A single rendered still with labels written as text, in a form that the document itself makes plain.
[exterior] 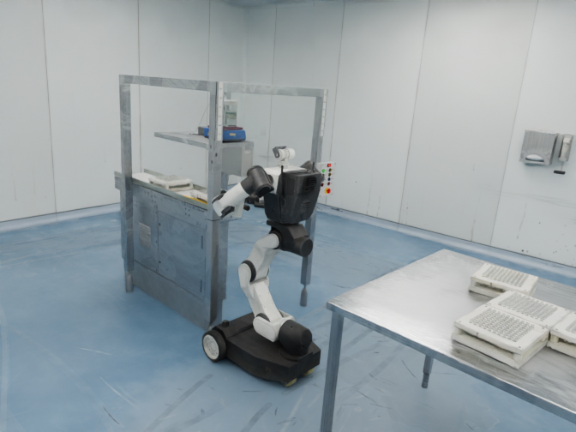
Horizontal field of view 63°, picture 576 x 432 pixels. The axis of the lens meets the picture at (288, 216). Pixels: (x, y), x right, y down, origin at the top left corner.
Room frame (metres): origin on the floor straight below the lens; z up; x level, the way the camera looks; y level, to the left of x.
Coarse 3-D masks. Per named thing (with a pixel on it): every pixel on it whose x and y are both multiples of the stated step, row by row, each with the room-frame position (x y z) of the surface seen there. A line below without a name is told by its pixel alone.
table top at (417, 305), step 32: (448, 256) 2.47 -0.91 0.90; (384, 288) 1.97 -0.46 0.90; (416, 288) 1.99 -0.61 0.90; (448, 288) 2.02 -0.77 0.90; (544, 288) 2.10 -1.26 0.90; (352, 320) 1.70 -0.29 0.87; (384, 320) 1.66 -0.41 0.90; (416, 320) 1.68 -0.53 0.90; (448, 320) 1.70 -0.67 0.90; (448, 352) 1.45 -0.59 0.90; (480, 352) 1.47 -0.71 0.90; (544, 352) 1.50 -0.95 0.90; (512, 384) 1.29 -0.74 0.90; (544, 384) 1.30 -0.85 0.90
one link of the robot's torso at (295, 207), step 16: (272, 176) 2.58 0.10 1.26; (288, 176) 2.54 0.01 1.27; (304, 176) 2.53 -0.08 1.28; (320, 176) 2.63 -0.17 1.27; (272, 192) 2.57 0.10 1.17; (288, 192) 2.53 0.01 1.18; (304, 192) 2.54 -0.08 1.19; (272, 208) 2.60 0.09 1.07; (288, 208) 2.53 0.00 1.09; (304, 208) 2.59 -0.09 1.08
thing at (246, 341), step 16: (224, 320) 2.76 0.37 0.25; (240, 320) 2.88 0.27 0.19; (288, 320) 2.62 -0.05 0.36; (224, 336) 2.68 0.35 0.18; (240, 336) 2.71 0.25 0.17; (256, 336) 2.72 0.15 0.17; (288, 336) 2.51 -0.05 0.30; (304, 336) 2.50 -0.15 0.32; (240, 352) 2.57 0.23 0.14; (256, 352) 2.53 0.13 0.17; (272, 352) 2.54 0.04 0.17; (288, 352) 2.50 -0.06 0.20; (304, 352) 2.50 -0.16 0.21; (320, 352) 2.61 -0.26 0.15; (256, 368) 2.48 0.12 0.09; (272, 368) 2.44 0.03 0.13; (288, 368) 2.40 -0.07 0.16; (304, 368) 2.50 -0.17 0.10
